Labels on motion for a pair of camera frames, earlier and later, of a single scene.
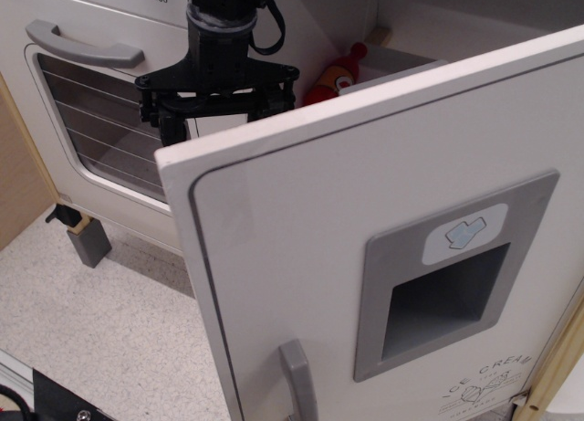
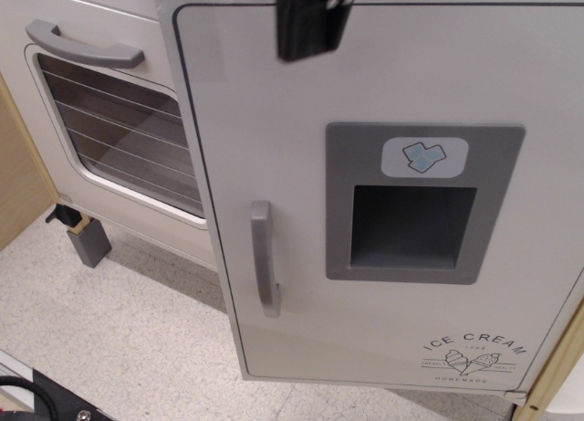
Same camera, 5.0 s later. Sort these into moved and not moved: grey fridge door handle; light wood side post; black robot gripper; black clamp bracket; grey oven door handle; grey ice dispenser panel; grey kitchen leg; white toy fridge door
Moved: black robot gripper; grey ice dispenser panel; grey fridge door handle; white toy fridge door
Not moved: light wood side post; black clamp bracket; grey kitchen leg; grey oven door handle
